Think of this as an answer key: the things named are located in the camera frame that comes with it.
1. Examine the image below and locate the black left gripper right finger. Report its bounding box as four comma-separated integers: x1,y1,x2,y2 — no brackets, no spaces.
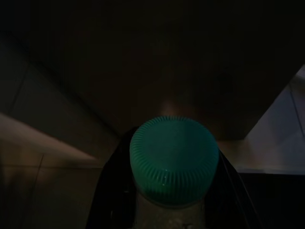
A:
202,152,262,229

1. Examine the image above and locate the teal-capped small water bottle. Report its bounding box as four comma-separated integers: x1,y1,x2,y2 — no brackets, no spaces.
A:
130,115,220,229

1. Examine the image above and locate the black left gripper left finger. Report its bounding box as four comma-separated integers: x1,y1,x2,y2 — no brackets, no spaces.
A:
87,127,139,229

